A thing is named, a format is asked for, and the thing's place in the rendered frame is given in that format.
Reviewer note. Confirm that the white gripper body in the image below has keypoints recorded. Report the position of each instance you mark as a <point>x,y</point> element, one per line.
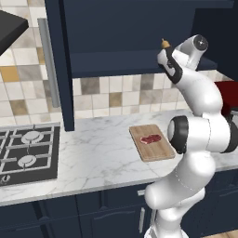
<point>162,59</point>

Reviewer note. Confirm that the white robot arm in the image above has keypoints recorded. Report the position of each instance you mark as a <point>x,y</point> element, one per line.
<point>198,133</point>

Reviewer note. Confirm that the red raw meat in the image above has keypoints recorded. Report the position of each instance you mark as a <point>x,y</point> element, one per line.
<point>151,139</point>

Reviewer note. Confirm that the wooden cutting board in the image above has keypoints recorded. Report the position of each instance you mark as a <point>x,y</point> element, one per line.
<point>153,152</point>

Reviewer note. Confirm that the navy cabinet door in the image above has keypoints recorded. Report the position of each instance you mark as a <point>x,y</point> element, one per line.
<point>60,62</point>

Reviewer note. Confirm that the dark red appliance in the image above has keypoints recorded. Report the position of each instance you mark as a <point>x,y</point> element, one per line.
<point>227,94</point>

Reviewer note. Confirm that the navy drawer front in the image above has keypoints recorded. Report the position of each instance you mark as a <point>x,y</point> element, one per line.
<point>124,195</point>

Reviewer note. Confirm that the dark grey range hood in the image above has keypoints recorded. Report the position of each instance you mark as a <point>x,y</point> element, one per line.
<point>9,29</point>

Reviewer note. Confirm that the navy base cupboard door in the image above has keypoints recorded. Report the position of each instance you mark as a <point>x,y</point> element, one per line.
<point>31,223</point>
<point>221,207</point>
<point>114,224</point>

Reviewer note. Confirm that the black gas hob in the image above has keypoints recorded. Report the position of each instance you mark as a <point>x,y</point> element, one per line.
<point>28,155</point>

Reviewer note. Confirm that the black hob knob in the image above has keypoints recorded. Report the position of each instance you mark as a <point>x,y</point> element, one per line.
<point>5,178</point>

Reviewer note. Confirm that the navy wall cabinet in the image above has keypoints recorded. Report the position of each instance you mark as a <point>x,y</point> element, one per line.
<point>124,31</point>

